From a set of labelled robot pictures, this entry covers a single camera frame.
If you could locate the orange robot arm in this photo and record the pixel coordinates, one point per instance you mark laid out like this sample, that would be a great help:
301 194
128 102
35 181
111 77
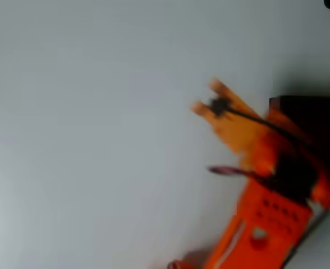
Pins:
266 227

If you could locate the dark brown box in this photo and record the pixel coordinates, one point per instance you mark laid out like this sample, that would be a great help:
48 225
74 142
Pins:
322 117

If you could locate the orange forked bracket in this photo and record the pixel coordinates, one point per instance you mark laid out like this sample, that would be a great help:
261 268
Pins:
238 131

